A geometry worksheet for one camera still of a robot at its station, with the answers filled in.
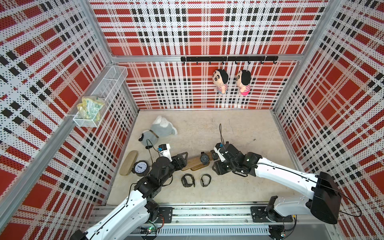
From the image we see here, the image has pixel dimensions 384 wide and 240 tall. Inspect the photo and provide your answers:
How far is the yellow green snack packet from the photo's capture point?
2.06 ft

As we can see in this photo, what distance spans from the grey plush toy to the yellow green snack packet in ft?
1.14

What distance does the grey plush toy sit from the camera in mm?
979
